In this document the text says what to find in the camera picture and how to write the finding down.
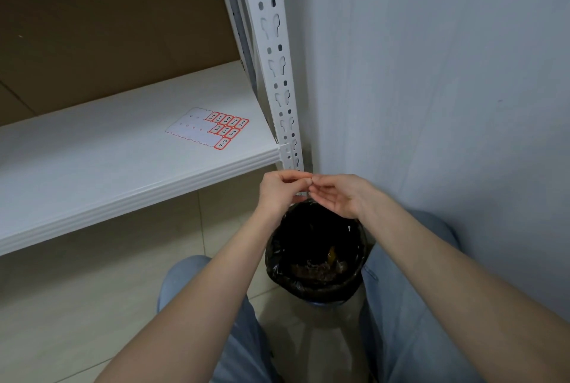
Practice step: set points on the trash bin with black bag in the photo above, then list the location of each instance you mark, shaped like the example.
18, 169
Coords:
285, 262

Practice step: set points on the person's right leg in jeans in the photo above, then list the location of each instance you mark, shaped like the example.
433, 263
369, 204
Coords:
400, 329

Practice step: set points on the person's right thumb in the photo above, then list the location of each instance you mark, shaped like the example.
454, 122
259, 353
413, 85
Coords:
331, 178

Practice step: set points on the person's right hand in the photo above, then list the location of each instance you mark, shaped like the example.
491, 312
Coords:
349, 198

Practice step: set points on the brown trash scraps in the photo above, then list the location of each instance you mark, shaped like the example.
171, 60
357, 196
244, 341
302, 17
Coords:
318, 269

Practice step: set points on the white slotted metal shelf post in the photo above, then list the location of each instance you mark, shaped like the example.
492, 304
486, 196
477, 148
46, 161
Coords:
276, 62

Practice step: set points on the white red label sticker sheet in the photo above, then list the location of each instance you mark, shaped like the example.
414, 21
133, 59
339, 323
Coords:
205, 128

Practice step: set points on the person's left forearm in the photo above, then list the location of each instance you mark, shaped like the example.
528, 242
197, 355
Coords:
213, 289

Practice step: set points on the grey metal shelf post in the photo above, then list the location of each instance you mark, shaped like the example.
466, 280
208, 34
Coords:
236, 17

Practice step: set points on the person's left hand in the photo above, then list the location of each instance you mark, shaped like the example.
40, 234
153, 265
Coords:
274, 193

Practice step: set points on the white shelf board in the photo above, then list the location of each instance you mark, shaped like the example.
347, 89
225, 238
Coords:
111, 160

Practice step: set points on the person's leg in jeans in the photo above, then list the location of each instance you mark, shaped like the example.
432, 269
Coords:
400, 329
242, 342

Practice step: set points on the brown cardboard panel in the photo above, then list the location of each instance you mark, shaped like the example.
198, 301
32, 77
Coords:
102, 22

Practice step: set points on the person's left thumb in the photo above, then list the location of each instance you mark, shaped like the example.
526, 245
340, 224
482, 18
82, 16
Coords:
297, 185

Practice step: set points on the person's left leg in jeans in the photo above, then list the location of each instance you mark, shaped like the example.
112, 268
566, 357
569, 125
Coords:
242, 342

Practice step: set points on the person's right forearm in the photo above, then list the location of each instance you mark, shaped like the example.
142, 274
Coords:
445, 284

